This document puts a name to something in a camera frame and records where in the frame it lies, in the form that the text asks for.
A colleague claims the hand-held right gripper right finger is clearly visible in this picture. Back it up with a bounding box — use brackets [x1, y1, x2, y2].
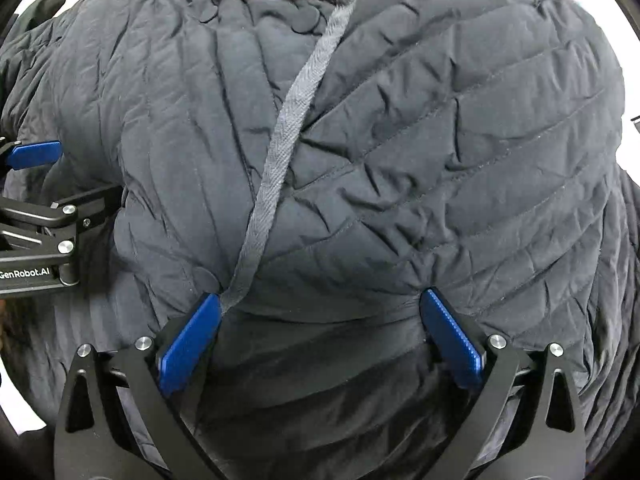
[419, 287, 586, 480]

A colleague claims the black quilted jacket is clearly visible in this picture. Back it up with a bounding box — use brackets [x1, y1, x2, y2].
[0, 0, 640, 480]

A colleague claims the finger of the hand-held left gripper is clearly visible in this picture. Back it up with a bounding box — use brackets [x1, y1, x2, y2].
[0, 140, 63, 171]
[0, 184, 123, 256]

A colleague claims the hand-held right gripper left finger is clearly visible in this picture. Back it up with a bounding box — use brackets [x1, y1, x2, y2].
[55, 292, 223, 480]

